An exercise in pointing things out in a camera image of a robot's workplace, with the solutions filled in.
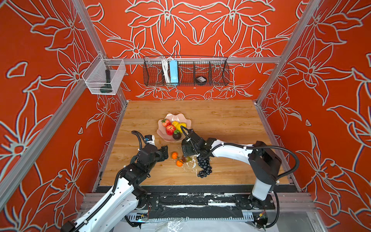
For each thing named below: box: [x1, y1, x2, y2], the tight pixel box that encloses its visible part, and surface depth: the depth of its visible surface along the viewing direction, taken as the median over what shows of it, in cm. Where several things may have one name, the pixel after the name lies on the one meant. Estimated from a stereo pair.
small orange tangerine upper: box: [171, 151, 179, 160], surface depth 89 cm
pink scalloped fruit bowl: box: [156, 113, 192, 143], surface depth 101 cm
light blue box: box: [169, 59, 179, 84], surface depth 91 cm
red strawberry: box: [160, 118, 172, 128], surface depth 100 cm
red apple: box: [165, 124, 176, 136], surface depth 97 cm
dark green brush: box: [99, 69, 113, 94], surface depth 82 cm
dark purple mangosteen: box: [172, 129, 182, 140], surface depth 94 cm
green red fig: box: [181, 155, 193, 163], surface depth 86 cm
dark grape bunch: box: [196, 157, 213, 179], surface depth 83 cm
